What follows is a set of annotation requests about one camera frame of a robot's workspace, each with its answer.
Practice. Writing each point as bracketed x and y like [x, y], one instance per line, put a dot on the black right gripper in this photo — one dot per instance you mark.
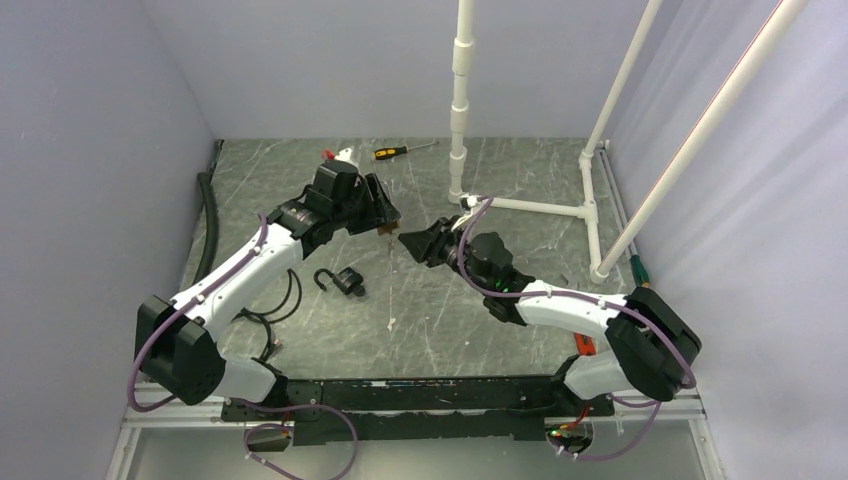
[426, 246]

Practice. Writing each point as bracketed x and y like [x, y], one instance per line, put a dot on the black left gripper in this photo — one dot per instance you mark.
[379, 209]

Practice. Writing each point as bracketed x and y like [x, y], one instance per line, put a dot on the brass padlock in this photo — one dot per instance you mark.
[386, 229]

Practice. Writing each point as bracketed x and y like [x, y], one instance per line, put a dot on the black padlock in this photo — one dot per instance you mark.
[349, 281]

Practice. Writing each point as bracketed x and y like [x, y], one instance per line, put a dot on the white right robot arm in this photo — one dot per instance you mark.
[650, 348]

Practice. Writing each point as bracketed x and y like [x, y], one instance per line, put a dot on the yellow black screwdriver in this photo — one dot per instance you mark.
[386, 153]

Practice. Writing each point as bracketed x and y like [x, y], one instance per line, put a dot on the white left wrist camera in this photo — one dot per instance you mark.
[345, 155]

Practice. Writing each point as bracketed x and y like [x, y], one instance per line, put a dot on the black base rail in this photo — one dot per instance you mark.
[519, 407]

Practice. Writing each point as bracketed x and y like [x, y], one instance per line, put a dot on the red handle pliers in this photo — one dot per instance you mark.
[585, 345]

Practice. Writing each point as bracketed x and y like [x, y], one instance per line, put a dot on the green handle screwdriver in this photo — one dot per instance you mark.
[639, 272]

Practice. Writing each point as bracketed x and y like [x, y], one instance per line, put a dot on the white pvc pipe frame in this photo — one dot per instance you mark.
[740, 75]

